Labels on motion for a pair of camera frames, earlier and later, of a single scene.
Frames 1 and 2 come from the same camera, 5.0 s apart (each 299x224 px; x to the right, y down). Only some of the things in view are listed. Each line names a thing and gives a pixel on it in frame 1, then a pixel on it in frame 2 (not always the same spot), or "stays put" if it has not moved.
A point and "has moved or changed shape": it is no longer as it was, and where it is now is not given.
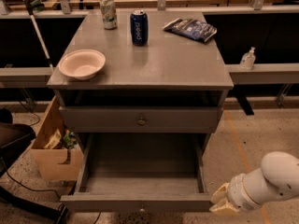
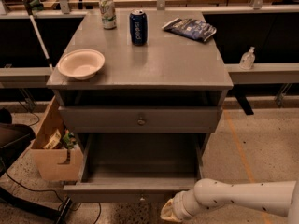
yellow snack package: x=53 y=140 stays put
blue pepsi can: x=139 y=27 stays put
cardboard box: x=55 y=164 stays put
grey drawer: x=141 y=172 has moved or changed shape
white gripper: x=239 y=192 to x=178 y=206
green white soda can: x=109 y=12 stays put
